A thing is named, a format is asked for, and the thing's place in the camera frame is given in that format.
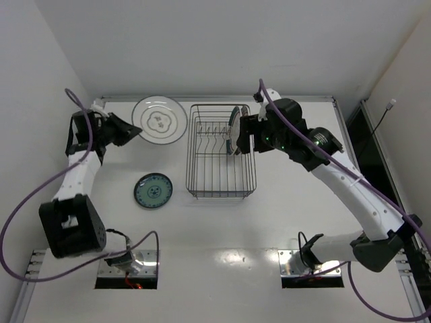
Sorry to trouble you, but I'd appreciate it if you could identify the green red rimmed plate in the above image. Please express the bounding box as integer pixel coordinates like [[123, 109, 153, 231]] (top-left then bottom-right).
[[226, 133, 240, 155], [228, 105, 250, 137]]

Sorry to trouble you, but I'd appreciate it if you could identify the white plate green line rim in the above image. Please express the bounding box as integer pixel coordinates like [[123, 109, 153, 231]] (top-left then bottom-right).
[[131, 96, 188, 145]]

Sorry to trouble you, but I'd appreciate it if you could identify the blue floral green plate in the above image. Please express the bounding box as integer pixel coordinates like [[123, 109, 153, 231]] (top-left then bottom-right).
[[133, 172, 173, 210]]

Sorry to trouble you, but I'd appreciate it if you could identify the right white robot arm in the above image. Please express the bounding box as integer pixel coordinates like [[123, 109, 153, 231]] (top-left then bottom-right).
[[230, 98, 415, 275]]

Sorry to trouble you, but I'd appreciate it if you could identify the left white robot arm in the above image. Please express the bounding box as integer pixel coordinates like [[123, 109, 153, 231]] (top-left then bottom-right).
[[38, 112, 142, 259]]

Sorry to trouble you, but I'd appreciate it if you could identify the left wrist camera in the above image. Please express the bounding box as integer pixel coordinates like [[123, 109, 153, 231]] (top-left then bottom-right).
[[90, 98, 109, 118]]

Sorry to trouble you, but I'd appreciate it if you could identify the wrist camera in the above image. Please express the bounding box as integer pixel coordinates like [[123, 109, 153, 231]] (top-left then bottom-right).
[[90, 98, 109, 118], [253, 88, 281, 104]]

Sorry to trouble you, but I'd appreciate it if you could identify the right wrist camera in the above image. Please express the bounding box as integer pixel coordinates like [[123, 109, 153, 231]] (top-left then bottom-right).
[[253, 88, 281, 104]]

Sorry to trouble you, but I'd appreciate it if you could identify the grey wire dish rack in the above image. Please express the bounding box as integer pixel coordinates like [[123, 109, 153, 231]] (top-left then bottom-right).
[[186, 103, 257, 199]]

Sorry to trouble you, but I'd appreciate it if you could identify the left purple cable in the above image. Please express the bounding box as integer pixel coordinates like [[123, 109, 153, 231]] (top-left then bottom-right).
[[0, 87, 160, 282]]

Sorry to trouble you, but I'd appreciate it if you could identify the black wall cable white plug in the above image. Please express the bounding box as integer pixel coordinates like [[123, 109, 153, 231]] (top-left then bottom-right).
[[371, 98, 397, 136]]

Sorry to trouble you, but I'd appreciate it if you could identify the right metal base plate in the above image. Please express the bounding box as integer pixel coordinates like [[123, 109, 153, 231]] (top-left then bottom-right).
[[277, 249, 341, 278]]

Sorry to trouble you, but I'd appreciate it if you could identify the metal base plate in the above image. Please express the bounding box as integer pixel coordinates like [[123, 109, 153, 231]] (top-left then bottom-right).
[[97, 250, 158, 279], [277, 249, 341, 278]]

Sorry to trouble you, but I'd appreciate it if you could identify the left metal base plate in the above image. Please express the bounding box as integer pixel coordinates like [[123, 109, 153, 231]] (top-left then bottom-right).
[[97, 250, 158, 279]]

